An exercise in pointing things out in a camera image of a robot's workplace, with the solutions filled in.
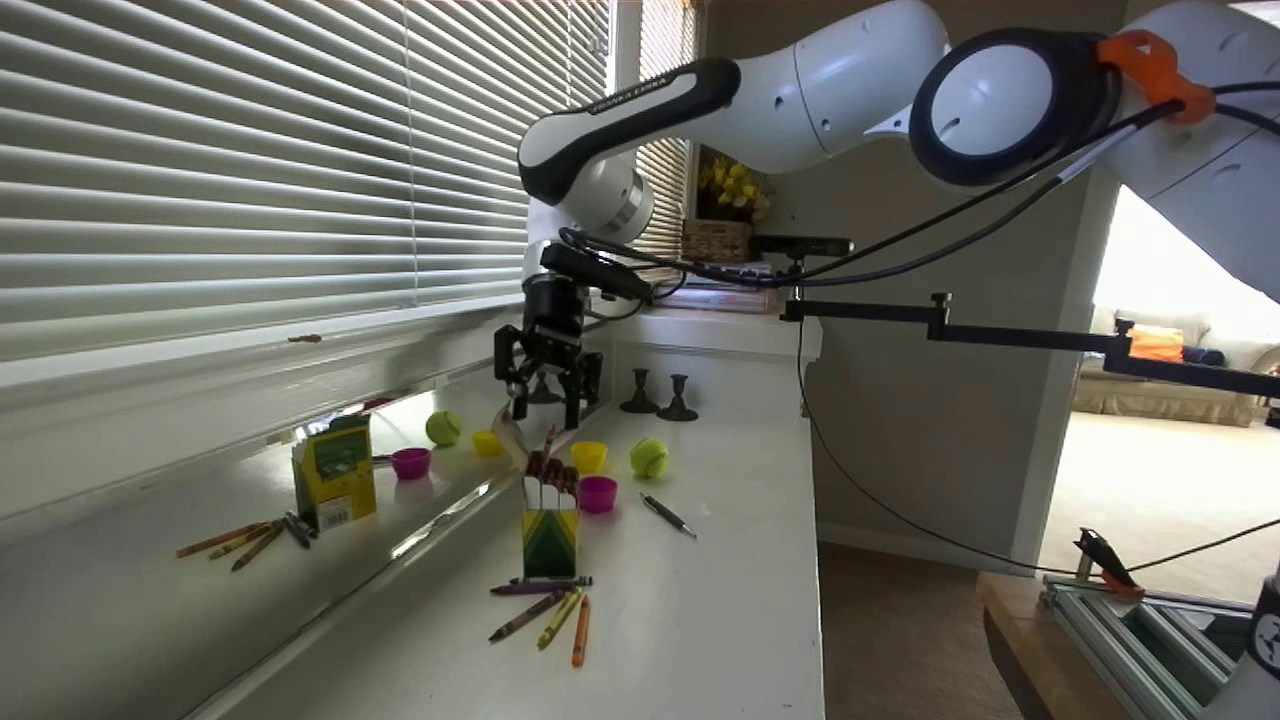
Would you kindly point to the narrow white window blinds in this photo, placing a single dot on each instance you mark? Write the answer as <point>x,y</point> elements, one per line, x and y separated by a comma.
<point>669,224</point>

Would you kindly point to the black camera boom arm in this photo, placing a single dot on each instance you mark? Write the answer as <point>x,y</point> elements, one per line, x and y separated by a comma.
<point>1015,333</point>

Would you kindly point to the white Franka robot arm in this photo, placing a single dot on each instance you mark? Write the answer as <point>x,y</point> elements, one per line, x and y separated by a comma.
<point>826,94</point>

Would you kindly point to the purple crayon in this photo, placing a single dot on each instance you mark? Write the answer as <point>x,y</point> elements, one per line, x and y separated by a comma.
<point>542,586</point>

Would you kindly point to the green tinted glass frame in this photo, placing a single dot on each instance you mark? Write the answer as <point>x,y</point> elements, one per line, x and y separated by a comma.
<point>1134,644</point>

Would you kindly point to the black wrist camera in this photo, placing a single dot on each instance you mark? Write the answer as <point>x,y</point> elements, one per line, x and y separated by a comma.
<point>594,270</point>

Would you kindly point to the wicker basket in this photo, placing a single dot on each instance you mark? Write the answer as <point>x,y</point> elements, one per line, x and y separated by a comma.
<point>723,240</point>

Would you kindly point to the wide white window blinds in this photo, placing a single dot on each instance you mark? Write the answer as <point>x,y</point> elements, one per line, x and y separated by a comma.
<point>265,160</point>

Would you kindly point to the yellow green crayon box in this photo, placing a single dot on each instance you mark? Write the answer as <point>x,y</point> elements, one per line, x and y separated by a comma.
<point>553,540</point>

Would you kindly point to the orange crayon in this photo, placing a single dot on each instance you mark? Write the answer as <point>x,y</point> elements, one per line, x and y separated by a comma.
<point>583,632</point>

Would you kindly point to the yellow green crayon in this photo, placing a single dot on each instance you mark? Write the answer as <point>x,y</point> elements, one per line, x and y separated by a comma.
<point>561,623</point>

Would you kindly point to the black pen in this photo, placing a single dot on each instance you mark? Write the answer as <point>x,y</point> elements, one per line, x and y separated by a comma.
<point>665,513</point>

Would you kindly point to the beige sofa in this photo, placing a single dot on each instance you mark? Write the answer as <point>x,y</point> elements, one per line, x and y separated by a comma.
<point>1200,384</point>

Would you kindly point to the wooden board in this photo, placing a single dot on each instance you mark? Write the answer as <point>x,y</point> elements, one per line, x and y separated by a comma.
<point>1026,653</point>

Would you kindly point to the small orange block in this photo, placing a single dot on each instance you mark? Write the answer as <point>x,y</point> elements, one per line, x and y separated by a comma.
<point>1156,344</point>

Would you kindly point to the yellow plastic cup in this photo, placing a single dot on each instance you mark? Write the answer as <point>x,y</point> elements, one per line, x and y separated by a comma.
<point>589,459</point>

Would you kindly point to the yellow flower bunch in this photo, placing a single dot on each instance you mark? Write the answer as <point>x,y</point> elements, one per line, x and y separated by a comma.
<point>729,188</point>

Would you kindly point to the yellow green tennis ball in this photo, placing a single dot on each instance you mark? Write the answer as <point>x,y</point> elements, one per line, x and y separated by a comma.
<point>650,460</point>

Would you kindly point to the black stereo camera bar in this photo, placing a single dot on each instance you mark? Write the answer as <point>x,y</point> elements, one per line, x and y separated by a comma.
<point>800,244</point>

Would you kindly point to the flat book stack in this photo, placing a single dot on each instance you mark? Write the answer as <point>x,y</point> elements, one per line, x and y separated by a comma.
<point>692,296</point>

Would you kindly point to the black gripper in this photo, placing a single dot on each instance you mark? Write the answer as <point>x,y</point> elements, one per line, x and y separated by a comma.
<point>553,342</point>

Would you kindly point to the small pink plastic bowl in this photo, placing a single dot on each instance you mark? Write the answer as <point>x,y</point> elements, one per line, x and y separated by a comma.
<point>596,496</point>

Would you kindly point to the black candle holder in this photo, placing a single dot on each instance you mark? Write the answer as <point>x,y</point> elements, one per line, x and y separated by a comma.
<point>677,398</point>
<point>640,391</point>

